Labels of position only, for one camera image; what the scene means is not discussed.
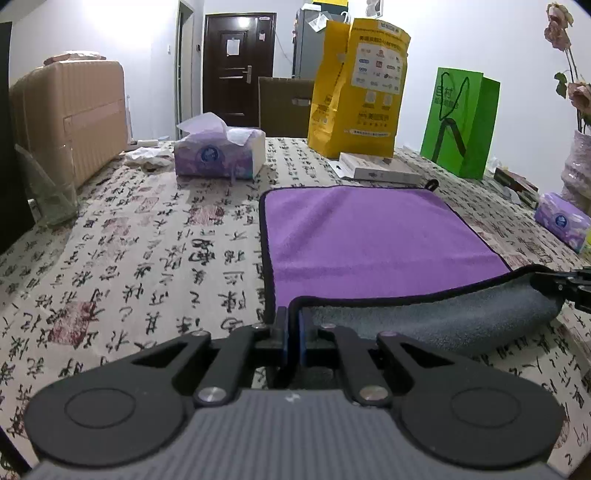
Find white textured vase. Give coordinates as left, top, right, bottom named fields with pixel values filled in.
left=560, top=131, right=591, bottom=214

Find crumpled white tissue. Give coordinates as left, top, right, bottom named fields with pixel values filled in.
left=124, top=147, right=172, bottom=168

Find white flat box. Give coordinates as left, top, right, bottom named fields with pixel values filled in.
left=328, top=153, right=422, bottom=186

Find beige suitcase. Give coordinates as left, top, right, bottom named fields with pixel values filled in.
left=9, top=59, right=128, bottom=188

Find purple and grey towel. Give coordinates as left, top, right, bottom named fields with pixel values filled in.
left=259, top=186, right=563, bottom=356

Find wall picture frame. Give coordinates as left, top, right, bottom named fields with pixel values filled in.
left=366, top=0, right=383, bottom=18

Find brown cardboard box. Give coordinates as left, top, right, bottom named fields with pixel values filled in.
left=259, top=77, right=314, bottom=138

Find dark brown door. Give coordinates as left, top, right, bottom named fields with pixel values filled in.
left=202, top=12, right=276, bottom=127

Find green paper bag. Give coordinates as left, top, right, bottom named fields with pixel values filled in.
left=420, top=67, right=501, bottom=180

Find small purple tissue pack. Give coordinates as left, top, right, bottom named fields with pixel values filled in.
left=534, top=193, right=590, bottom=253

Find yellow paper bag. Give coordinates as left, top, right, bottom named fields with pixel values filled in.
left=308, top=18, right=411, bottom=159

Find calligraphy print tablecloth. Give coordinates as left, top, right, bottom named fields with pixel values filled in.
left=1, top=138, right=590, bottom=476

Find dried pink flowers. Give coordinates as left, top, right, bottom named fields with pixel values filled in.
left=544, top=2, right=590, bottom=134

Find clear drinking glass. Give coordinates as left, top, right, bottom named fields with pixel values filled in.
left=15, top=144, right=78, bottom=226

